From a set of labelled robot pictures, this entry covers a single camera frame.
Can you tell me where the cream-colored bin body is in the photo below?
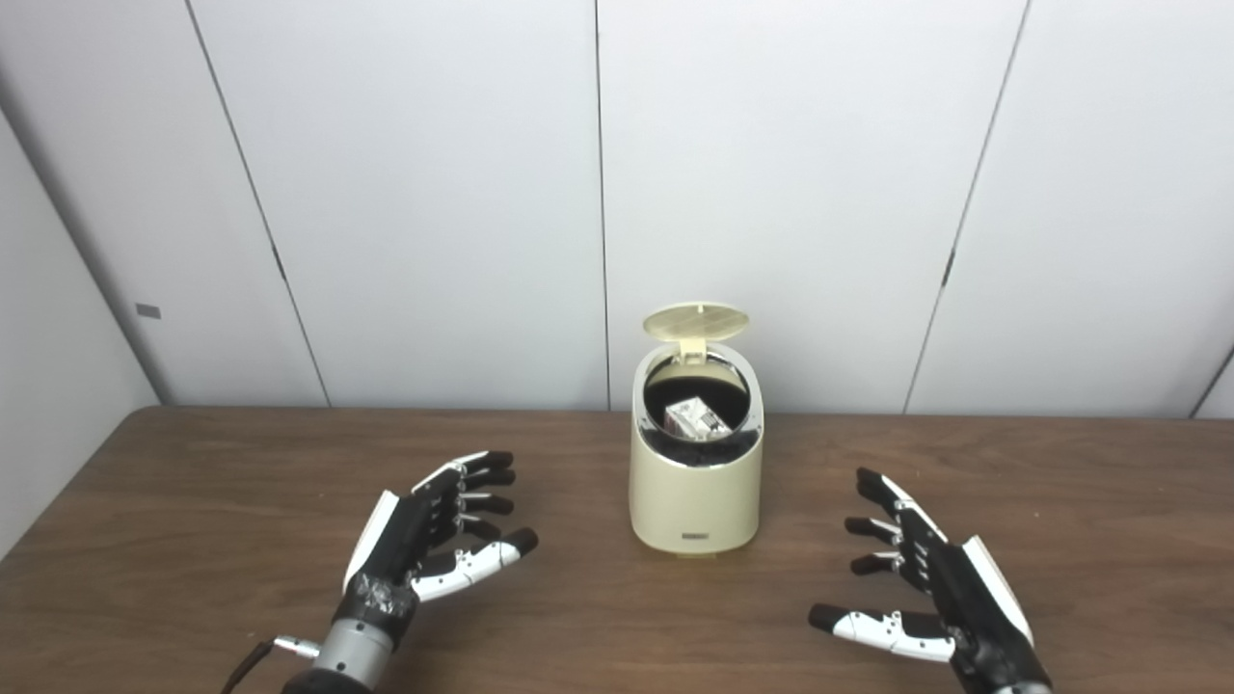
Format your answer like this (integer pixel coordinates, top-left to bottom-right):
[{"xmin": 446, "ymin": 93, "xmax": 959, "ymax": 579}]
[{"xmin": 629, "ymin": 342, "xmax": 765, "ymax": 558}]

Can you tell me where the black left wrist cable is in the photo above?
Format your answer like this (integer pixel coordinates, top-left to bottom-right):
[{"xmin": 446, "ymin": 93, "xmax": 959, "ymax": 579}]
[{"xmin": 222, "ymin": 634, "xmax": 321, "ymax": 694}]

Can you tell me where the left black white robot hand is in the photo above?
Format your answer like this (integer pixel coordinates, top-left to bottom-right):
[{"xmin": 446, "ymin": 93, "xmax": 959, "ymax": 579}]
[{"xmin": 333, "ymin": 449, "xmax": 540, "ymax": 642}]

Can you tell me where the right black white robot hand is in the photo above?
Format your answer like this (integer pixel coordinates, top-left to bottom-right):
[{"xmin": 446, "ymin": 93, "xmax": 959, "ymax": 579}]
[{"xmin": 808, "ymin": 467, "xmax": 1054, "ymax": 694}]

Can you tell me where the cream round bin lid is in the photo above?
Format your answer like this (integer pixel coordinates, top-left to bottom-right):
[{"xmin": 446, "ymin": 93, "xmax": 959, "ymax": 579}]
[{"xmin": 642, "ymin": 302, "xmax": 751, "ymax": 365}]

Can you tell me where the small white green milk carton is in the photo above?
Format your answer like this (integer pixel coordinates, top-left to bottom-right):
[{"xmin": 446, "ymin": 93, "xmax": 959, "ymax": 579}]
[{"xmin": 664, "ymin": 397, "xmax": 732, "ymax": 442}]

